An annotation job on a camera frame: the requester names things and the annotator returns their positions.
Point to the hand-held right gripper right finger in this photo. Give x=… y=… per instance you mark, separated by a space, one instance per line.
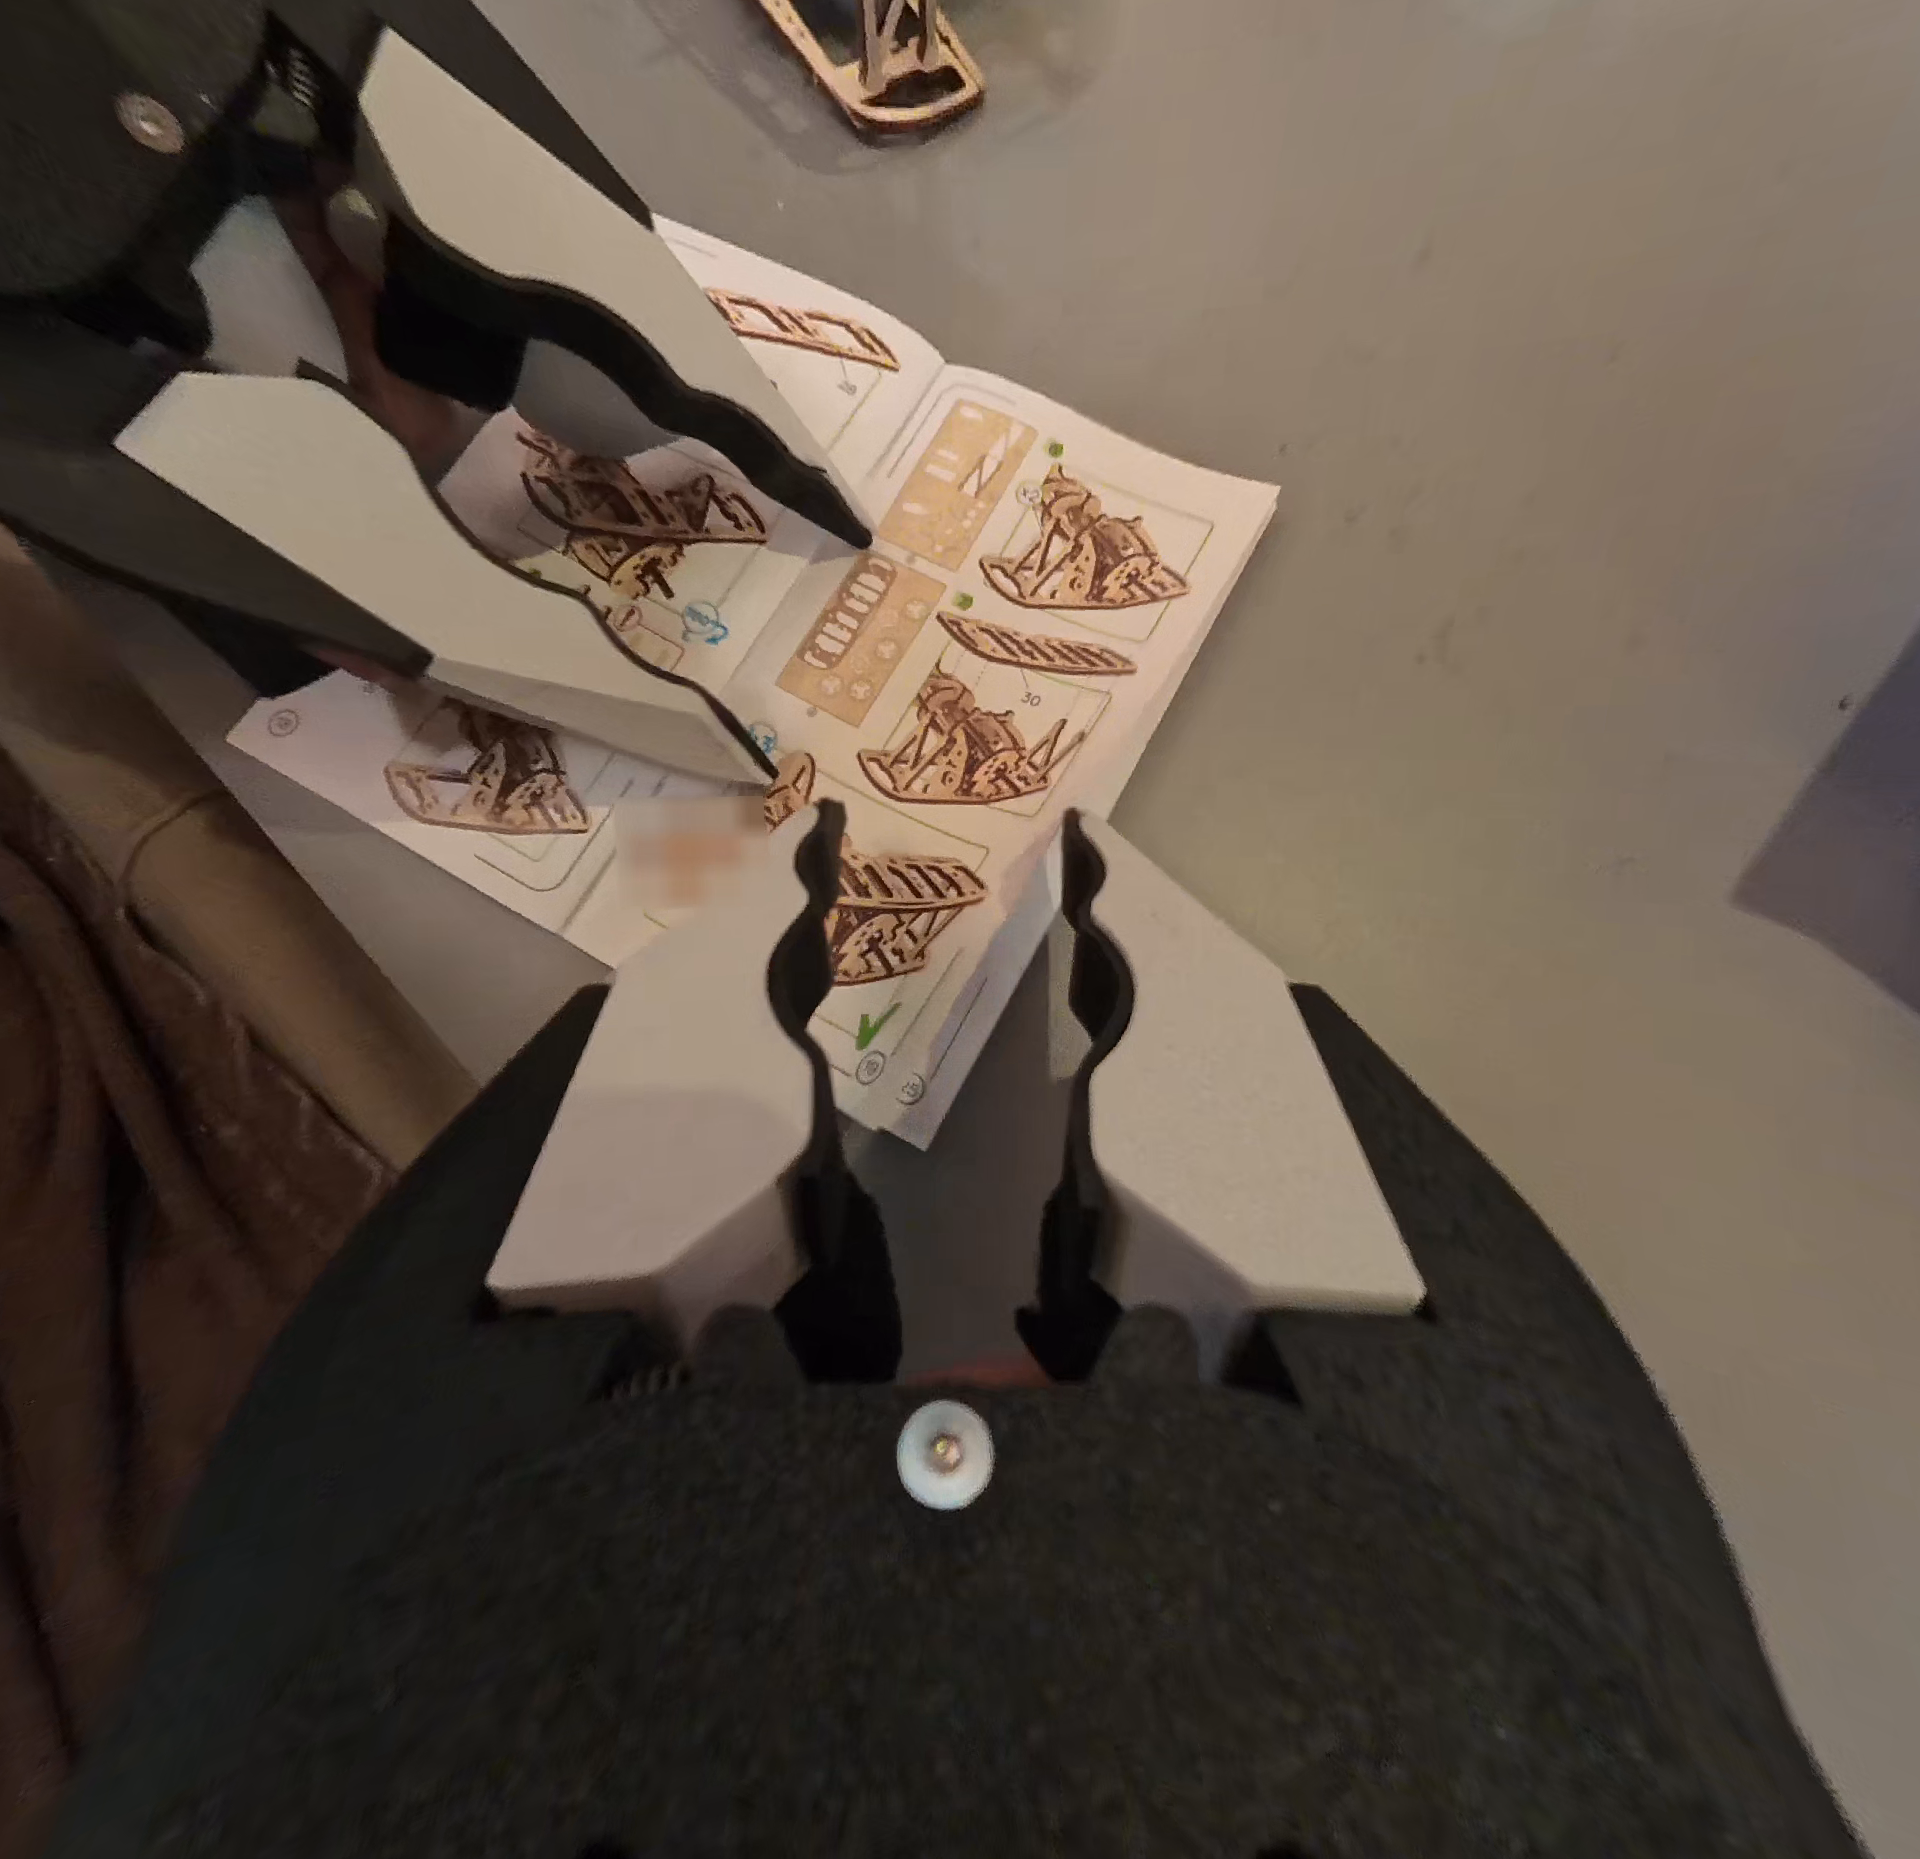
x=1247 y=1139

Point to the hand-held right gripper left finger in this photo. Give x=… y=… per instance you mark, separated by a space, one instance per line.
x=660 y=1110

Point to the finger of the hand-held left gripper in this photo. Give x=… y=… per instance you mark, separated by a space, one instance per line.
x=526 y=210
x=330 y=511

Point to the paper instruction booklet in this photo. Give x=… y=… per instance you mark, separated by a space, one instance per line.
x=1186 y=539

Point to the wooden model kit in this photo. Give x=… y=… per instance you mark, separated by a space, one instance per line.
x=885 y=45

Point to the brown hoodie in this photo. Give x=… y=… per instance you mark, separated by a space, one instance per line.
x=120 y=1213

